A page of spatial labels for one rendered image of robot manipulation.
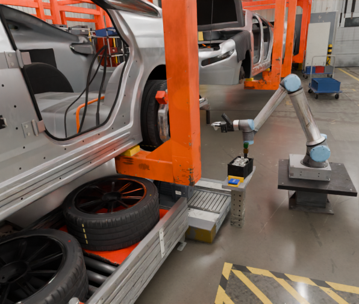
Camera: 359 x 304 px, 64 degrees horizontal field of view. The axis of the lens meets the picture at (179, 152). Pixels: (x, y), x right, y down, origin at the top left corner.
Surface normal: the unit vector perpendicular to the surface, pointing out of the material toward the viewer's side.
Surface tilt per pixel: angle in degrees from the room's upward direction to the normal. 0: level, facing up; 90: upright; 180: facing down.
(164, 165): 90
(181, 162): 90
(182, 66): 90
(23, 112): 89
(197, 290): 0
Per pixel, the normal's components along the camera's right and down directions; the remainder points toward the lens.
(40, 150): 0.90, 0.14
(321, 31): -0.32, 0.36
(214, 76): -0.01, 0.63
